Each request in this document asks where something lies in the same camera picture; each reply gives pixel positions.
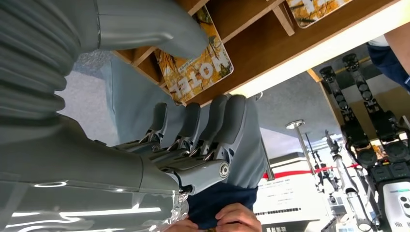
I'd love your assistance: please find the chrome stanchion post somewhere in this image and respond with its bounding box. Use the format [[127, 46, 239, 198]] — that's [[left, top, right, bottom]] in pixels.
[[285, 119, 317, 176]]

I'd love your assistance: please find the white sign board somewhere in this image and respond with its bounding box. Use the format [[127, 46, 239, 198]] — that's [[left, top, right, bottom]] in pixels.
[[253, 173, 322, 232]]

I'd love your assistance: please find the person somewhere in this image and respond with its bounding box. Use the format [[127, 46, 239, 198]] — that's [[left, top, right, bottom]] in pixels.
[[366, 20, 410, 93], [104, 56, 268, 232]]

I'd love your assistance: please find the yellow floor tape frame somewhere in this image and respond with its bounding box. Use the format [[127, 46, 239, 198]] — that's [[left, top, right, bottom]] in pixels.
[[307, 56, 372, 83]]

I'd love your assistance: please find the black robot leg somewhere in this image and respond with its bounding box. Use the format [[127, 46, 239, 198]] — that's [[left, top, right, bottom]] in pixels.
[[342, 53, 410, 164], [320, 65, 379, 169]]

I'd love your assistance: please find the red barrier belt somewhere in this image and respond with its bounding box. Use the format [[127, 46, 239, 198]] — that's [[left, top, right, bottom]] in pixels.
[[263, 164, 360, 180]]

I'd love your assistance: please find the wooden card holder box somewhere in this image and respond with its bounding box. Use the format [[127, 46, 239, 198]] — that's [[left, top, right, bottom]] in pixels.
[[110, 0, 399, 107]]

